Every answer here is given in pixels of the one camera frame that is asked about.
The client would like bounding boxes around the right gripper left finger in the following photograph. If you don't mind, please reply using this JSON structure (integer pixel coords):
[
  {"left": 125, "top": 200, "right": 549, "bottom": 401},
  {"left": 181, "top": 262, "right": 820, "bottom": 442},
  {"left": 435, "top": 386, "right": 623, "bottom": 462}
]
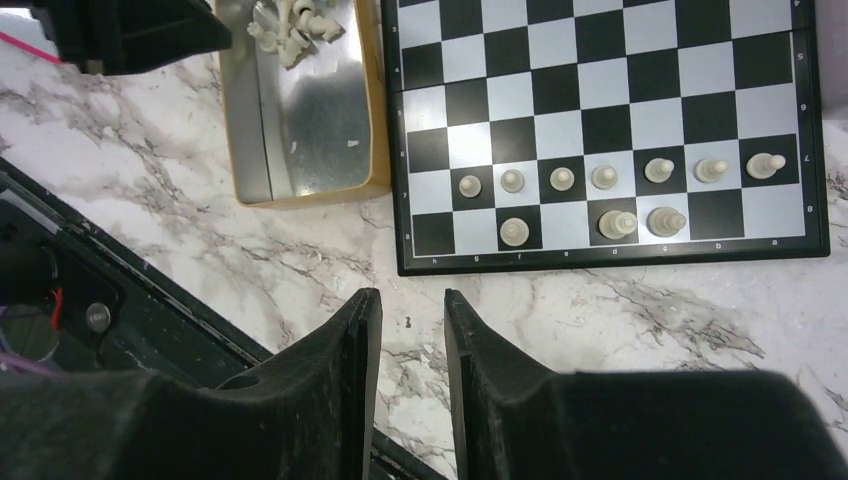
[{"left": 1, "top": 288, "right": 382, "bottom": 479}]

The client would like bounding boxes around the black metal base rail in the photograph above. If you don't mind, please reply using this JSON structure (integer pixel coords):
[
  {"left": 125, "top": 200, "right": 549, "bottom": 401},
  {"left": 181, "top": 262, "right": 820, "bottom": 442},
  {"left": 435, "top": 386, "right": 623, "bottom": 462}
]
[{"left": 1, "top": 162, "right": 436, "bottom": 479}]

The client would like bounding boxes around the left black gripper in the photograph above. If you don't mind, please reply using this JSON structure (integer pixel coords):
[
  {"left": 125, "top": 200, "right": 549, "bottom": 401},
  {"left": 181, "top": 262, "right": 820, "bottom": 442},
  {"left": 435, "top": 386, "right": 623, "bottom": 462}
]
[{"left": 29, "top": 0, "right": 232, "bottom": 76}]

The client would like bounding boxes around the white knight piece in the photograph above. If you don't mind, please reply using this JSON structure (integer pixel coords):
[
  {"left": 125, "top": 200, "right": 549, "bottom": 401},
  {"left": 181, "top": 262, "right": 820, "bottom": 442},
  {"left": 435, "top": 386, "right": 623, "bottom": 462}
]
[{"left": 294, "top": 6, "right": 342, "bottom": 42}]

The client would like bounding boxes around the black white chess board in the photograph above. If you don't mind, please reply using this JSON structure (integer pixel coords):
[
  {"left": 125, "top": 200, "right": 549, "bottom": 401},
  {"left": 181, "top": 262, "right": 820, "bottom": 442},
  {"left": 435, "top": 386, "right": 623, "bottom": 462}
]
[{"left": 381, "top": 1, "right": 831, "bottom": 276}]

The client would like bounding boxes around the white king piece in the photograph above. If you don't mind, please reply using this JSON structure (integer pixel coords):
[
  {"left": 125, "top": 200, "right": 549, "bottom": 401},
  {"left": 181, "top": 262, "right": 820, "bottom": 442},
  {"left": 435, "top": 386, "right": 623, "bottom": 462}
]
[{"left": 597, "top": 209, "right": 639, "bottom": 243}]

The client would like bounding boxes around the gold tin tray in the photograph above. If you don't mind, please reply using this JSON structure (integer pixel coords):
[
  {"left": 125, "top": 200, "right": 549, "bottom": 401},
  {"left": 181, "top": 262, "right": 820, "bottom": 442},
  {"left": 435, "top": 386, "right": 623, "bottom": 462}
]
[{"left": 215, "top": 1, "right": 391, "bottom": 209}]

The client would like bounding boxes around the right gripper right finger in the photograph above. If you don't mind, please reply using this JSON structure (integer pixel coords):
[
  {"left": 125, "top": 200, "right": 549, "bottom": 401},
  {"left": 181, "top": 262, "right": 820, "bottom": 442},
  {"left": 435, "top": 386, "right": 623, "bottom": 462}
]
[{"left": 444, "top": 289, "right": 847, "bottom": 479}]

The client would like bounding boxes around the white pawn tin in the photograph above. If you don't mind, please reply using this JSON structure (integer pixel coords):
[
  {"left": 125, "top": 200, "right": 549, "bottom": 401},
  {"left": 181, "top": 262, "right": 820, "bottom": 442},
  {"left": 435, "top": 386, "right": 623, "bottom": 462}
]
[
  {"left": 500, "top": 169, "right": 525, "bottom": 194},
  {"left": 246, "top": 21, "right": 279, "bottom": 54}
]

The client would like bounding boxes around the white bishop piece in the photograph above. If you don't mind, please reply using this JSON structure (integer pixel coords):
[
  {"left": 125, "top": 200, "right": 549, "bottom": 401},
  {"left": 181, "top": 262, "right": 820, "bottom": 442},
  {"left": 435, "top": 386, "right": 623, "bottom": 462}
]
[
  {"left": 499, "top": 217, "right": 530, "bottom": 247},
  {"left": 647, "top": 207, "right": 687, "bottom": 238}
]

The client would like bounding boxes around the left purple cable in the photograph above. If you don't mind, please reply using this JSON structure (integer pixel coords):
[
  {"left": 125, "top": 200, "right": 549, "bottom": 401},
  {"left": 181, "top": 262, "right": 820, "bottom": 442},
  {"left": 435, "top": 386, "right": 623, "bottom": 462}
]
[{"left": 0, "top": 351, "right": 54, "bottom": 379}]

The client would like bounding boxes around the white board pink rim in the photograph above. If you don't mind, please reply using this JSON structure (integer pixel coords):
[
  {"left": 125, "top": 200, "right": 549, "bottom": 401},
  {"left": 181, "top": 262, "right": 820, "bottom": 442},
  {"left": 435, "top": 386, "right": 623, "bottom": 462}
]
[{"left": 1, "top": 33, "right": 63, "bottom": 64}]

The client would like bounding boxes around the white pawn top tin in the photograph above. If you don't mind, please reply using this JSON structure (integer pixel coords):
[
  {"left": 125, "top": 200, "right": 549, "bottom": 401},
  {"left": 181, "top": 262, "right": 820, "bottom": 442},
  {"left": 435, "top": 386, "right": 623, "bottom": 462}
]
[{"left": 246, "top": 21, "right": 279, "bottom": 54}]

